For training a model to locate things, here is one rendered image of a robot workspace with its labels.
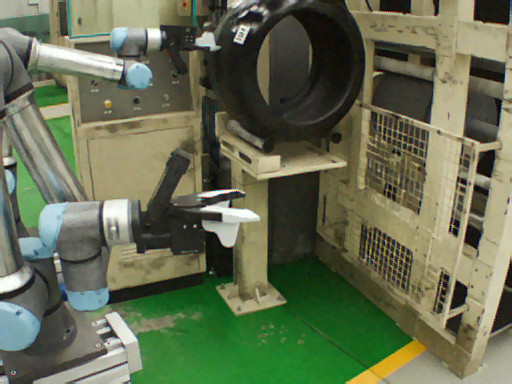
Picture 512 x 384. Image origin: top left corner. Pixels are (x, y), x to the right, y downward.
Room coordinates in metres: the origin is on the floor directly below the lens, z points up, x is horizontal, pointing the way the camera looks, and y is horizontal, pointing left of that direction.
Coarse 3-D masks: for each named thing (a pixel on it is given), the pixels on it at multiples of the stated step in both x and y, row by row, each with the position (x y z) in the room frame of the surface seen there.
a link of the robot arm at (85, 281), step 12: (108, 252) 0.78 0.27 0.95; (72, 264) 0.67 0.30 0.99; (84, 264) 0.67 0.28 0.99; (96, 264) 0.69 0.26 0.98; (108, 264) 0.77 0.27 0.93; (72, 276) 0.67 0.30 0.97; (84, 276) 0.67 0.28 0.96; (96, 276) 0.68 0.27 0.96; (72, 288) 0.67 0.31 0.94; (84, 288) 0.67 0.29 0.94; (96, 288) 0.68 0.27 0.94; (72, 300) 0.67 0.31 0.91; (84, 300) 0.67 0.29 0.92; (96, 300) 0.68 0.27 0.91
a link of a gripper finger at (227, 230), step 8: (208, 208) 0.70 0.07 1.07; (216, 208) 0.70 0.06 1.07; (224, 208) 0.70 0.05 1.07; (232, 208) 0.70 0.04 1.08; (224, 216) 0.68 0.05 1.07; (232, 216) 0.68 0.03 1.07; (240, 216) 0.68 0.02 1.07; (248, 216) 0.68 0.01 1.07; (256, 216) 0.68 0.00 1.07; (208, 224) 0.70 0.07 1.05; (216, 224) 0.69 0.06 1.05; (224, 224) 0.68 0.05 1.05; (232, 224) 0.68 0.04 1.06; (216, 232) 0.69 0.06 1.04; (224, 232) 0.68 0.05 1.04; (232, 232) 0.68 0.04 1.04; (224, 240) 0.68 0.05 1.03; (232, 240) 0.68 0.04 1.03
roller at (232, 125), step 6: (234, 120) 1.91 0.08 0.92; (228, 126) 1.90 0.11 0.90; (234, 126) 1.85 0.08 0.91; (240, 126) 1.82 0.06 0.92; (234, 132) 1.85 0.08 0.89; (240, 132) 1.79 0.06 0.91; (246, 132) 1.75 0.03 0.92; (252, 132) 1.73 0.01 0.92; (246, 138) 1.74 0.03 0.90; (252, 138) 1.70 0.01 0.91; (258, 138) 1.67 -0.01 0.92; (264, 138) 1.65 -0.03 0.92; (252, 144) 1.70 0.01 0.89; (258, 144) 1.65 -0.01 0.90; (264, 144) 1.62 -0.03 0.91; (270, 144) 1.62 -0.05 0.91; (264, 150) 1.62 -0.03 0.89; (270, 150) 1.62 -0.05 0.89
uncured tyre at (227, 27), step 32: (256, 0) 1.66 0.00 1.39; (288, 0) 1.64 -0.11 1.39; (320, 0) 1.69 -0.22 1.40; (224, 32) 1.67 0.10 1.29; (256, 32) 1.59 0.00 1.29; (320, 32) 2.00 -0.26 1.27; (352, 32) 1.74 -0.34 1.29; (224, 64) 1.61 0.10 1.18; (256, 64) 1.59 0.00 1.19; (320, 64) 2.00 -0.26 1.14; (352, 64) 1.76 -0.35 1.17; (224, 96) 1.66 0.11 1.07; (256, 96) 1.59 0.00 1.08; (320, 96) 1.97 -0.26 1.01; (352, 96) 1.75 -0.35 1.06; (256, 128) 1.63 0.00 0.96; (288, 128) 1.64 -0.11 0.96; (320, 128) 1.70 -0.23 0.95
